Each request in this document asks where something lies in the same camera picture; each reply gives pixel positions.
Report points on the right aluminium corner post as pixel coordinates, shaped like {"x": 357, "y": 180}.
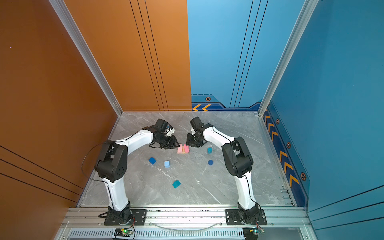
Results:
{"x": 295, "y": 36}

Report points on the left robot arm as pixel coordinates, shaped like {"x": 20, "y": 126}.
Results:
{"x": 112, "y": 165}

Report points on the left aluminium corner post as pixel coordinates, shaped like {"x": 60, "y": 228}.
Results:
{"x": 76, "y": 36}

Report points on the light blue cube block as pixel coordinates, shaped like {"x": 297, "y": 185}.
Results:
{"x": 166, "y": 164}

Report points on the light pink rectangular block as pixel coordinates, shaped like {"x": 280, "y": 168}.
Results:
{"x": 180, "y": 149}

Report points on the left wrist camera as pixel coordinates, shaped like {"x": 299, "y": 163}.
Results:
{"x": 169, "y": 130}

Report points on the aluminium corner post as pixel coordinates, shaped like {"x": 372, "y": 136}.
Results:
{"x": 76, "y": 36}
{"x": 295, "y": 36}

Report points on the green circuit board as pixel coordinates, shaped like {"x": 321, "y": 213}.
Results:
{"x": 252, "y": 233}
{"x": 124, "y": 233}

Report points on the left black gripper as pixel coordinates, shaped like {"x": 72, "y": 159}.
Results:
{"x": 173, "y": 144}

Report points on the dark blue cube block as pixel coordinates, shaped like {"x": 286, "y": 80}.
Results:
{"x": 152, "y": 160}

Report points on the aluminium front rail frame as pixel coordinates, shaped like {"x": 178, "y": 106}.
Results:
{"x": 186, "y": 223}

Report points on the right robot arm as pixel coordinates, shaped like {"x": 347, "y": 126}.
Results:
{"x": 238, "y": 161}

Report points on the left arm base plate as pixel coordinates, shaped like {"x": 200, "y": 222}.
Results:
{"x": 136, "y": 217}

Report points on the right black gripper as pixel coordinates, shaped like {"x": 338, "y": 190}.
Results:
{"x": 189, "y": 142}

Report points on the teal cube block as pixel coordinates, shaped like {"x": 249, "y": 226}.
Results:
{"x": 176, "y": 184}

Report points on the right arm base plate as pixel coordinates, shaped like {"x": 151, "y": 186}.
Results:
{"x": 251, "y": 217}

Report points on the dark pink rectangular block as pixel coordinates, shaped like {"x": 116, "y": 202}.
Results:
{"x": 186, "y": 149}

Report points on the left green circuit board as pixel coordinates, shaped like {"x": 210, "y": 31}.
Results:
{"x": 124, "y": 233}

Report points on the right green circuit board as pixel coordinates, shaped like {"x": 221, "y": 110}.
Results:
{"x": 252, "y": 233}

